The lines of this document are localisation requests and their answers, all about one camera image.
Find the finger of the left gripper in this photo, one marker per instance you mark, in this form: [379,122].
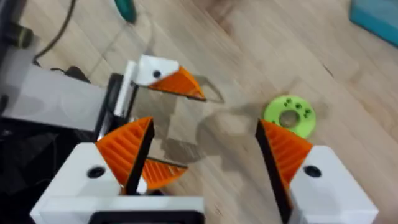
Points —
[161,73]
[161,174]

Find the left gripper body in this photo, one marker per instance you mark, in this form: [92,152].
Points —
[56,96]

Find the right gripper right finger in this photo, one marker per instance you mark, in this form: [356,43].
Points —
[326,186]

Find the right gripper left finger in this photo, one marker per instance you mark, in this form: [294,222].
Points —
[93,161]

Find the dark green pen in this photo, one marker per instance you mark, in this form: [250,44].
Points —
[126,11]

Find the green disc with holes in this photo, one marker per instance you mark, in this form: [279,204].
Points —
[280,109]

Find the teal box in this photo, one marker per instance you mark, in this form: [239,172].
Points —
[376,18]

